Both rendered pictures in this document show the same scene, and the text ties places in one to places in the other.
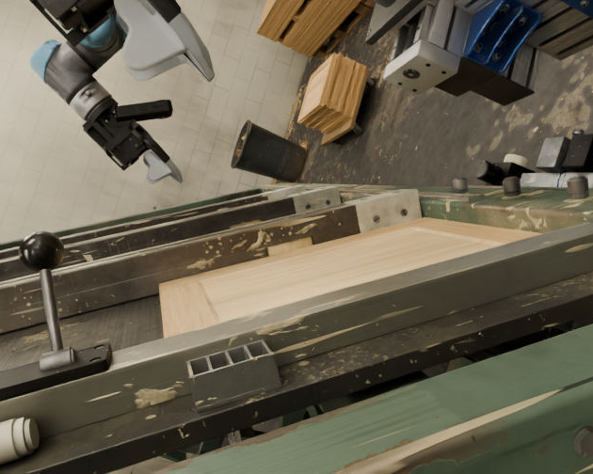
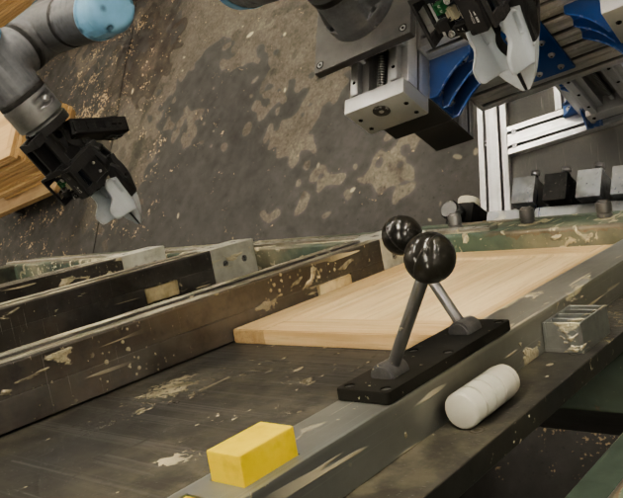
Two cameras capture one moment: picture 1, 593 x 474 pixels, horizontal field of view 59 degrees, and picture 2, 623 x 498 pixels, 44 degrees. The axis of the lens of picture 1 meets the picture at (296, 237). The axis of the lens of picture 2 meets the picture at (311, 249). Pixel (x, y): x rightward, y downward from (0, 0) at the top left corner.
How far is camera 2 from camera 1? 71 cm
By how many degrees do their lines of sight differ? 34
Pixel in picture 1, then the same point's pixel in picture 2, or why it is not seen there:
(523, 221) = (571, 238)
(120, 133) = (83, 153)
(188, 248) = (255, 287)
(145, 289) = (219, 337)
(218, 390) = (590, 334)
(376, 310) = (605, 284)
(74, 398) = (498, 355)
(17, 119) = not seen: outside the picture
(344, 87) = not seen: hidden behind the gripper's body
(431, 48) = (410, 87)
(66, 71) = (17, 65)
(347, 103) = not seen: hidden behind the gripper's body
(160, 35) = (523, 49)
